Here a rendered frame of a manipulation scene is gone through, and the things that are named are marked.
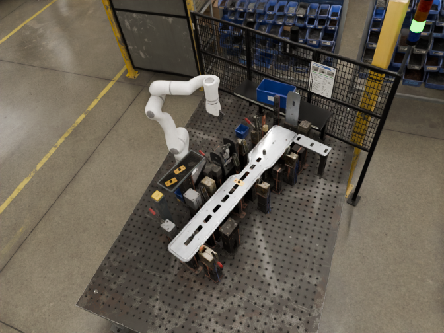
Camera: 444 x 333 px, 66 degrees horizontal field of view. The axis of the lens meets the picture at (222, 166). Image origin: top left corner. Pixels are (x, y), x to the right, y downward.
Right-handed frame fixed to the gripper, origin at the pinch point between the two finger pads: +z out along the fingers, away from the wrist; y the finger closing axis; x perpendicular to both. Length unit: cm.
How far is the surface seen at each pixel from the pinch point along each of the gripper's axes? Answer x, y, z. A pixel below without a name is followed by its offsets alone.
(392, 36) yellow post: 94, 76, -33
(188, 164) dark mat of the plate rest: -26.9, -7.9, 28.7
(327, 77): 90, 40, 10
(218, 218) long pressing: -44, 31, 45
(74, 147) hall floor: -28, -231, 145
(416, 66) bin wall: 230, 79, 72
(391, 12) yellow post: 94, 71, -48
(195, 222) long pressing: -56, 20, 45
